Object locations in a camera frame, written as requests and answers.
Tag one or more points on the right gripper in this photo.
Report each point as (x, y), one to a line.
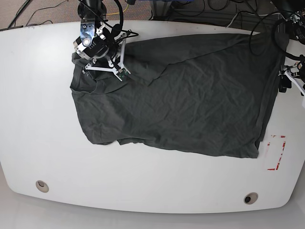
(114, 56)

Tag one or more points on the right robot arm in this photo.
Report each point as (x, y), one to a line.
(93, 15)

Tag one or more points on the table cable grommet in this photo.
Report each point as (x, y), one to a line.
(42, 186)
(250, 198)

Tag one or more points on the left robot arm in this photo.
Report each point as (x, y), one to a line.
(292, 20)

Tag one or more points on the red tape rectangle marking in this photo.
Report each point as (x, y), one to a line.
(274, 152)

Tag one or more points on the dark grey t-shirt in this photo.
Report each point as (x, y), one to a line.
(210, 94)

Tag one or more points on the right table cable grommet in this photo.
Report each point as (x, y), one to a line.
(250, 198)

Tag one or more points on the left table cable grommet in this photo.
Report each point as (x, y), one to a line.
(42, 186)

